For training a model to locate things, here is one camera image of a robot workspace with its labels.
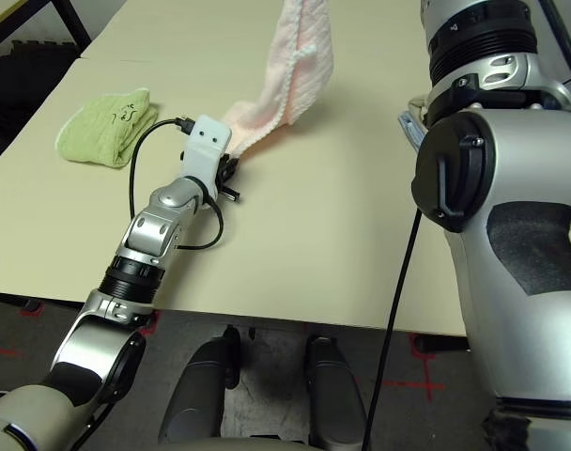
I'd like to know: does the black foam floor mat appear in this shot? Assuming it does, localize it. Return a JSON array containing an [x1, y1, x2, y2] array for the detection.
[[0, 39, 83, 175]]

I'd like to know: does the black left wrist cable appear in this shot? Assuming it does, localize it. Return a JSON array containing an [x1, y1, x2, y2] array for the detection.
[[128, 116, 224, 250]]

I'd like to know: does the beige folded towel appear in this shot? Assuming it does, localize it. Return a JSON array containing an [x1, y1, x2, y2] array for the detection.
[[407, 92, 430, 126]]

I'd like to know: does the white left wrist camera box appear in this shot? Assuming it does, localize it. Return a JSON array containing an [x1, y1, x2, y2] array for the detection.
[[179, 115, 234, 198]]

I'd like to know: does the light blue folded towel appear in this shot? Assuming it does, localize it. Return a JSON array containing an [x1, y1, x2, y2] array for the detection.
[[397, 110, 425, 151]]

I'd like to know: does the green folded towel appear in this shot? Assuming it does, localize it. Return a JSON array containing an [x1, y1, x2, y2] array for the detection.
[[54, 86, 160, 169]]

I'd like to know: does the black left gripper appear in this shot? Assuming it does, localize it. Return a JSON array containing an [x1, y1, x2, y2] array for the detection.
[[214, 153, 243, 205]]

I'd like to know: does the pink fluffy towel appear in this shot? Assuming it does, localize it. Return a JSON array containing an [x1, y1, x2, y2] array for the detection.
[[222, 0, 336, 159]]

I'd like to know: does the yellow-edged table with black frame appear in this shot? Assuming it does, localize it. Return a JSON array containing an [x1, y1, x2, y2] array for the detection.
[[0, 0, 92, 53]]

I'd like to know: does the grey right robot leg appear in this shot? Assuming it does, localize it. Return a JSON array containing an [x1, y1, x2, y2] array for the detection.
[[303, 335, 369, 445]]

